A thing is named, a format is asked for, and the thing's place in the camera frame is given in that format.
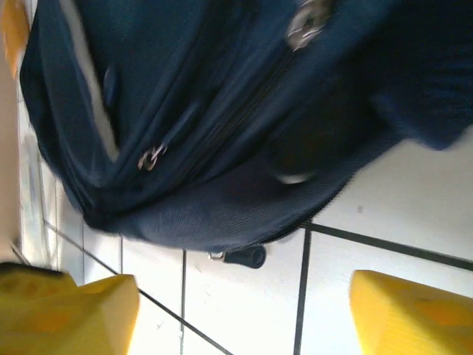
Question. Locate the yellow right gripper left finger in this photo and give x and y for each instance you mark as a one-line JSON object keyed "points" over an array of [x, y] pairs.
{"points": [[55, 318]]}

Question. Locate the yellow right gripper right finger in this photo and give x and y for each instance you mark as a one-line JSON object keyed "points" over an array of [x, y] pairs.
{"points": [[414, 321]]}

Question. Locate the navy blue backpack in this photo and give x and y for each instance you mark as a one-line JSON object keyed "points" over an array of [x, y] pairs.
{"points": [[221, 111]]}

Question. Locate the orange box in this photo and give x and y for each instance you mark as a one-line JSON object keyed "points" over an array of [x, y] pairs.
{"points": [[15, 33]]}

